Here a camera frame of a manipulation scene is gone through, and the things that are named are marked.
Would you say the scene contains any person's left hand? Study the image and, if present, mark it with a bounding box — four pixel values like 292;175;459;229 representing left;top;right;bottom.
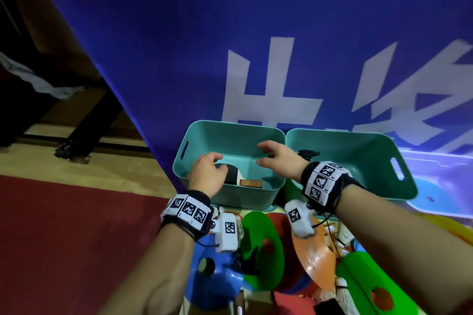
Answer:
188;152;229;199

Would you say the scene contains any person's right hand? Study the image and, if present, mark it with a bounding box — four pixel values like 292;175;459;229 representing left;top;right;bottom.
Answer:
256;140;310;183

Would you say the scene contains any person's right forearm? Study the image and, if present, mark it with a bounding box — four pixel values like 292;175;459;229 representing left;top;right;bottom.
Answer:
334;184;473;315

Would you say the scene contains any person's left forearm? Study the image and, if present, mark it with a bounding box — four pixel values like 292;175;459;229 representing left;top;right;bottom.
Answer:
99;222;197;315

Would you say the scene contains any black table tennis paddle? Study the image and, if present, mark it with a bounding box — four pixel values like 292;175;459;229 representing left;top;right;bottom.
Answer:
214;163;264;189

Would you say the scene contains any teal plastic storage bin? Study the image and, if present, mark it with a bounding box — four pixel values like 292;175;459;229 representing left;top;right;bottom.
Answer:
285;128;419;202
172;120;287;211

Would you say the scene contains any small black object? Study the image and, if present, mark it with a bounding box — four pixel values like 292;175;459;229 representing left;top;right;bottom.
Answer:
297;149;321;162

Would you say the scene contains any black marker wristband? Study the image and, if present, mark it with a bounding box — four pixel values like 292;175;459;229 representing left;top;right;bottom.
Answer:
160;190;214;242
300;161;366;215

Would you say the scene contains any green disc cone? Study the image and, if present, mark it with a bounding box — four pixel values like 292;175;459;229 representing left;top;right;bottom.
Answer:
335;251;421;315
239;211;285;292

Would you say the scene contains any red disc cone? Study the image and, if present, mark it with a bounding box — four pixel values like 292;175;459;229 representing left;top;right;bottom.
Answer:
265;212;319;296

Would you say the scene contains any orange disc cone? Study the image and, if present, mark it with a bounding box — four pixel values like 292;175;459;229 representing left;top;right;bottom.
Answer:
291;214;338;292

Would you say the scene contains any blue disc cone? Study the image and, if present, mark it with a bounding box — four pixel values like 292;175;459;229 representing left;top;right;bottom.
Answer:
184;233;245;312

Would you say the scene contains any black metal leg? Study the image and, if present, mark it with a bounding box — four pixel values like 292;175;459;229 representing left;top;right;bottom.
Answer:
54;88;123;161

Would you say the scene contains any blue banner with white print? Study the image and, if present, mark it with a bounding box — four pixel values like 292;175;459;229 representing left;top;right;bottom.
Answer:
28;0;473;193

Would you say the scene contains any white shuttlecock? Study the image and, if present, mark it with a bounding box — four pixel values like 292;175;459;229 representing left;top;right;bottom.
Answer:
334;277;360;315

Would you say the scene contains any clear plastic storage bin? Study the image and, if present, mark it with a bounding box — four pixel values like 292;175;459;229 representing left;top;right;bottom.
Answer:
398;148;473;220

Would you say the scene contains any yellow disc cone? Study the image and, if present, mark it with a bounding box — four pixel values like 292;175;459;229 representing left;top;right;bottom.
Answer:
417;213;473;246

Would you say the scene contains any white cloth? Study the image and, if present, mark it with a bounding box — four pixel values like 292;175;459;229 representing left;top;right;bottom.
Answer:
0;51;86;101

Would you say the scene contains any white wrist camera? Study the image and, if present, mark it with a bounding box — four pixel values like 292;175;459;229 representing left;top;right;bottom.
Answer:
211;207;244;254
284;199;318;240

